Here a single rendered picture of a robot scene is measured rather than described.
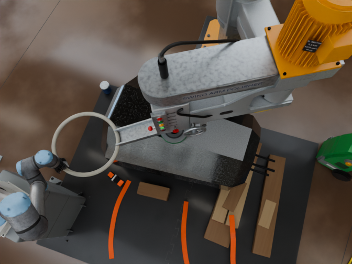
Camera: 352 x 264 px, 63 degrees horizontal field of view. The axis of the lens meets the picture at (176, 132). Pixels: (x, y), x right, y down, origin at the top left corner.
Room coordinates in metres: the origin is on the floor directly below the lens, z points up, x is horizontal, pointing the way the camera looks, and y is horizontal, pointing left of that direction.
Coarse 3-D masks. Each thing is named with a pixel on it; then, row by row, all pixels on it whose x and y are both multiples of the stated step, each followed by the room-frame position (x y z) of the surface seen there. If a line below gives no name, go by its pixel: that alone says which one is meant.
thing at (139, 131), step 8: (144, 120) 0.71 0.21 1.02; (120, 128) 0.70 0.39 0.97; (128, 128) 0.70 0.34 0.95; (136, 128) 0.69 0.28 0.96; (144, 128) 0.67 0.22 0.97; (120, 136) 0.66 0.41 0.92; (128, 136) 0.64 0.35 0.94; (136, 136) 0.63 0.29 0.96; (144, 136) 0.60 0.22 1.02; (152, 136) 0.60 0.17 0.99; (120, 144) 0.59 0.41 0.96
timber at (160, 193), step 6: (138, 186) 0.38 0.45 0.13; (144, 186) 0.37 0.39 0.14; (150, 186) 0.36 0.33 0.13; (156, 186) 0.35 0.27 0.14; (162, 186) 0.34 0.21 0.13; (138, 192) 0.32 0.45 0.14; (144, 192) 0.31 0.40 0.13; (150, 192) 0.30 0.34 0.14; (156, 192) 0.30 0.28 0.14; (162, 192) 0.29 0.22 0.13; (168, 192) 0.28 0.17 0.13; (156, 198) 0.24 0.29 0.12; (162, 198) 0.23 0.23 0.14; (168, 198) 0.23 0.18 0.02
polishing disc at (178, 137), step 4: (180, 132) 0.63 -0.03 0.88; (164, 136) 0.62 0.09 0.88; (168, 136) 0.61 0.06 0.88; (172, 136) 0.61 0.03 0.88; (176, 136) 0.60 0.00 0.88; (180, 136) 0.60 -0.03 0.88; (184, 136) 0.59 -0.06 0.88; (168, 140) 0.58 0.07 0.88; (172, 140) 0.57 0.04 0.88; (176, 140) 0.57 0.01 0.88; (180, 140) 0.56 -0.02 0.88
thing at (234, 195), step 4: (244, 184) 0.23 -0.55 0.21; (236, 188) 0.21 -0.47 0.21; (240, 188) 0.20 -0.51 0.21; (244, 188) 0.20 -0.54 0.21; (232, 192) 0.18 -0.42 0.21; (236, 192) 0.17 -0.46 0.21; (240, 192) 0.16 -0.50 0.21; (228, 196) 0.14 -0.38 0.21; (232, 196) 0.14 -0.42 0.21; (236, 196) 0.13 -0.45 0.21; (240, 196) 0.13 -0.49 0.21; (228, 200) 0.11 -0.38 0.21; (232, 200) 0.11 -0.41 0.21; (236, 200) 0.10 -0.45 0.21; (224, 204) 0.08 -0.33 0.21; (228, 204) 0.08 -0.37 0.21; (232, 204) 0.07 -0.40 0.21; (236, 204) 0.06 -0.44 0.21; (228, 208) 0.04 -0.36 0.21; (232, 208) 0.03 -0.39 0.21
